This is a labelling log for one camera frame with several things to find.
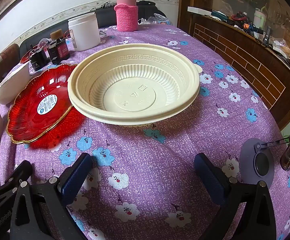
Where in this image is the purple floral tablecloth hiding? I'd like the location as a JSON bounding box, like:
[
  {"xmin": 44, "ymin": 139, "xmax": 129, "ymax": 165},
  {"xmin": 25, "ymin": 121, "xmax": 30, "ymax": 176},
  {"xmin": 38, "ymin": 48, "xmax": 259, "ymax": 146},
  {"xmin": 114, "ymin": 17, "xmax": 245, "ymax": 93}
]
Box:
[{"xmin": 0, "ymin": 25, "xmax": 281, "ymax": 239}]

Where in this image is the wooden brick-pattern counter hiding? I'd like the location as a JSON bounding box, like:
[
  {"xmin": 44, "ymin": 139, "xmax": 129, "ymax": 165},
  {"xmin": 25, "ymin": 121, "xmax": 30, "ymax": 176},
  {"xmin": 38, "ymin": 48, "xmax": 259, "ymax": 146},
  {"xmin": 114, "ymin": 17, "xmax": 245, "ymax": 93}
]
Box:
[{"xmin": 178, "ymin": 7, "xmax": 290, "ymax": 129}]

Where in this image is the black leather sofa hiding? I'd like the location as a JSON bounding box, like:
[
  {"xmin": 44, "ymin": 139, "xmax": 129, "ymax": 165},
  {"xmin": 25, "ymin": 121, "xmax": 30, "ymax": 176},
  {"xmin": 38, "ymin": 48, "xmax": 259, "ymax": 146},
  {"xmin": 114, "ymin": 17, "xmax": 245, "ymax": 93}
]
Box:
[{"xmin": 18, "ymin": 0, "xmax": 167, "ymax": 59}]

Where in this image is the white plastic jar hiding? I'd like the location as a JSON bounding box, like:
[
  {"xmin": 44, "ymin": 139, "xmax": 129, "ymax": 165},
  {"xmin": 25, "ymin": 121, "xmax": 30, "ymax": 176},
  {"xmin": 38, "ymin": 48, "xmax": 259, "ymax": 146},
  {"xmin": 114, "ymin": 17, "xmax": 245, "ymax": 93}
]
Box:
[{"xmin": 68, "ymin": 12, "xmax": 100, "ymax": 51}]

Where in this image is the large red glass plate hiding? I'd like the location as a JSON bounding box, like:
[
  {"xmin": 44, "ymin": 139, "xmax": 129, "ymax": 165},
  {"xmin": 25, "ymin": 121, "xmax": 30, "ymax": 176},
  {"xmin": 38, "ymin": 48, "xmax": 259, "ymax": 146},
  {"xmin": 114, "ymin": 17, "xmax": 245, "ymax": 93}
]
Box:
[{"xmin": 6, "ymin": 63, "xmax": 85, "ymax": 148}]

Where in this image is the small black jar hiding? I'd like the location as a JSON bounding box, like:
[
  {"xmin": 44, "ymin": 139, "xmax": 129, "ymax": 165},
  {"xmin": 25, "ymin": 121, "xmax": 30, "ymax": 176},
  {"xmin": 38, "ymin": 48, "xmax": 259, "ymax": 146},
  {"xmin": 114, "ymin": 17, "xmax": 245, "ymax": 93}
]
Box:
[{"xmin": 30, "ymin": 48, "xmax": 49, "ymax": 71}]

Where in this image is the cream plastic bowl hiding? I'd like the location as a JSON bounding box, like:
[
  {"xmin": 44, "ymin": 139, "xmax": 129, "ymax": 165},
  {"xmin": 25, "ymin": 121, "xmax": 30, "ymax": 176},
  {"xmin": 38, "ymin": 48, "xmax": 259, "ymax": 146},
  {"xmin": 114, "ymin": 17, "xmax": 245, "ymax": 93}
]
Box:
[{"xmin": 68, "ymin": 43, "xmax": 202, "ymax": 126}]

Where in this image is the pink thermos with knit sleeve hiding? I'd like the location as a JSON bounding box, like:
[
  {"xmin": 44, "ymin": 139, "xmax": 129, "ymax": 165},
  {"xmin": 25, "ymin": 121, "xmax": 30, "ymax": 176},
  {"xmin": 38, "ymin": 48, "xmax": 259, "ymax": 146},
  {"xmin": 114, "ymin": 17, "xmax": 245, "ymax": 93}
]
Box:
[{"xmin": 114, "ymin": 0, "xmax": 138, "ymax": 31}]

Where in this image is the white paper bowl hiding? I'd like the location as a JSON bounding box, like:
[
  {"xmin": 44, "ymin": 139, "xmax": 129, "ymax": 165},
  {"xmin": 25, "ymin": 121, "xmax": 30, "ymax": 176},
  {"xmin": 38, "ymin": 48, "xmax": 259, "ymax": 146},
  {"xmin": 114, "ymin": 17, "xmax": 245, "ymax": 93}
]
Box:
[{"xmin": 0, "ymin": 61, "xmax": 31, "ymax": 105}]

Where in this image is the grey round phone stand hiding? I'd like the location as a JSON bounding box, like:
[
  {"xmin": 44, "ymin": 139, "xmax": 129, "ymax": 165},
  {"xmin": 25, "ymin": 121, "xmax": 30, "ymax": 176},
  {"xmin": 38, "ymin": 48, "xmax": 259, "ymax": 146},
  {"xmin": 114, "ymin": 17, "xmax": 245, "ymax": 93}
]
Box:
[{"xmin": 239, "ymin": 137, "xmax": 290, "ymax": 188}]

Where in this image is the dark jar with cork lid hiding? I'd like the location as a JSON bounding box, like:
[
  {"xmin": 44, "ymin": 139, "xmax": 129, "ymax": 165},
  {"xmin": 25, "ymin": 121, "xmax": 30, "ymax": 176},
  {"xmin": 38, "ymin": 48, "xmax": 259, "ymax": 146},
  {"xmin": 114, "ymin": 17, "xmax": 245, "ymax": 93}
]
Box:
[{"xmin": 48, "ymin": 29, "xmax": 70, "ymax": 65}]

